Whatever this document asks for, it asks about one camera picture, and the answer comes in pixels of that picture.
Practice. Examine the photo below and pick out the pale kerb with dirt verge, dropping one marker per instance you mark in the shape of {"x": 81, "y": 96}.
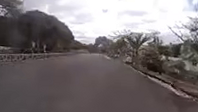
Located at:
{"x": 171, "y": 84}

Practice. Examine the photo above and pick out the row of sparse trees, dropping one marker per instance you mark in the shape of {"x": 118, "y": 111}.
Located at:
{"x": 144, "y": 48}

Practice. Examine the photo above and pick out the low stone wall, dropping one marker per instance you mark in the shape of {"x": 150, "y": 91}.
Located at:
{"x": 13, "y": 57}

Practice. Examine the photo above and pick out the pale wall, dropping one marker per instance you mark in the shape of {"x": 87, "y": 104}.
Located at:
{"x": 188, "y": 66}

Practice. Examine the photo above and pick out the distant dark tree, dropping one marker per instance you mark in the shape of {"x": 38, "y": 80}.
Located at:
{"x": 102, "y": 42}

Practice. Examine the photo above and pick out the grey asphalt road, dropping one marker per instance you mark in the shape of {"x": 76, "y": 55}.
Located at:
{"x": 84, "y": 87}

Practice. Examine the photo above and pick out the dark clump of trees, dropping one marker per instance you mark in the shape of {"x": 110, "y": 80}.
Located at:
{"x": 42, "y": 29}

